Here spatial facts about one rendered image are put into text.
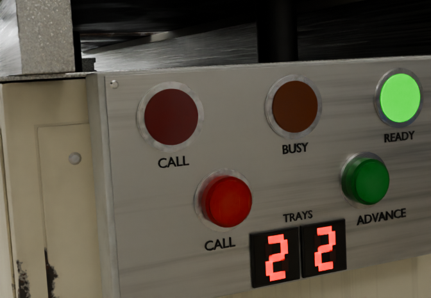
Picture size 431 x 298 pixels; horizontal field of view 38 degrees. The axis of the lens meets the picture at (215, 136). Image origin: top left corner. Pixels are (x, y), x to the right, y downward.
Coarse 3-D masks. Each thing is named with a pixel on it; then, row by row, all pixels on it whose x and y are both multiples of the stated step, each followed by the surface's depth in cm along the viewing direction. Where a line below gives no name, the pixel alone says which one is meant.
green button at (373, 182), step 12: (360, 168) 40; (372, 168) 40; (384, 168) 41; (348, 180) 40; (360, 180) 40; (372, 180) 40; (384, 180) 41; (348, 192) 41; (360, 192) 40; (372, 192) 40; (384, 192) 41
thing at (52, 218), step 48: (288, 0) 48; (288, 48) 48; (0, 96) 36; (48, 96) 36; (0, 144) 37; (48, 144) 36; (0, 192) 40; (48, 192) 36; (0, 240) 45; (48, 240) 37; (96, 240) 38; (0, 288) 52; (48, 288) 37; (96, 288) 38; (288, 288) 43; (336, 288) 45; (384, 288) 46
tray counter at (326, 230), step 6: (318, 228) 40; (324, 228) 40; (330, 228) 40; (318, 234) 40; (324, 234) 40; (330, 234) 40; (318, 240) 40; (330, 240) 40; (318, 246) 40; (324, 246) 40; (330, 246) 40; (318, 252) 40; (330, 252) 40; (318, 258) 40; (330, 258) 40; (318, 264) 40; (324, 264) 40; (330, 264) 41
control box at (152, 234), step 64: (320, 64) 39; (384, 64) 41; (128, 128) 35; (256, 128) 38; (320, 128) 40; (384, 128) 42; (128, 192) 35; (192, 192) 37; (256, 192) 38; (320, 192) 40; (128, 256) 36; (192, 256) 37; (256, 256) 38; (384, 256) 43
